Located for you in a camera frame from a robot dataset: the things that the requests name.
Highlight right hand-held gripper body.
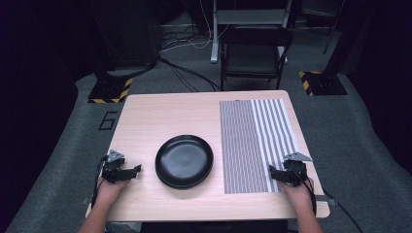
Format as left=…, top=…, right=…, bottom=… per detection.
left=282, top=151, right=314, bottom=188

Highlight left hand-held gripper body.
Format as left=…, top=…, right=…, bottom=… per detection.
left=101, top=149, right=127, bottom=184

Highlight person's left hand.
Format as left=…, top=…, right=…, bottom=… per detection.
left=95, top=177, right=131, bottom=208

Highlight person's right hand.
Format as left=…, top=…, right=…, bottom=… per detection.
left=279, top=178, right=316, bottom=213

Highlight grey white striped mat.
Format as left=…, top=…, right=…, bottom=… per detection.
left=219, top=98, right=301, bottom=195

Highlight black round plate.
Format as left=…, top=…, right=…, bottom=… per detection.
left=154, top=134, right=215, bottom=190

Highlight black stand base striped tape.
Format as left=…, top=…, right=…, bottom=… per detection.
left=86, top=77, right=134, bottom=105
left=297, top=70, right=349, bottom=97

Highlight black folding chair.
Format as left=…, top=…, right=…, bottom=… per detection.
left=219, top=25, right=295, bottom=92

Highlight dark cabinet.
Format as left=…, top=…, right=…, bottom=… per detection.
left=85, top=0, right=163, bottom=72

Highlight left hand-held gripper black cable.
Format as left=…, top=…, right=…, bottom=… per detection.
left=90, top=154, right=110, bottom=210

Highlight hand-held gripper black cable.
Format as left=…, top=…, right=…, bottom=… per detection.
left=287, top=160, right=364, bottom=233
left=90, top=154, right=110, bottom=210

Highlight right hand-held gripper black cable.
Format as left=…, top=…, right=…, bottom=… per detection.
left=287, top=160, right=364, bottom=233

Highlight black floor cables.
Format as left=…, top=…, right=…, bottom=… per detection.
left=156, top=55, right=223, bottom=93

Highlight white floor cables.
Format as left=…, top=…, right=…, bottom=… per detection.
left=159, top=0, right=216, bottom=54

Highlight white metal stand frame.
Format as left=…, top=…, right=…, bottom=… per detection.
left=209, top=0, right=293, bottom=64

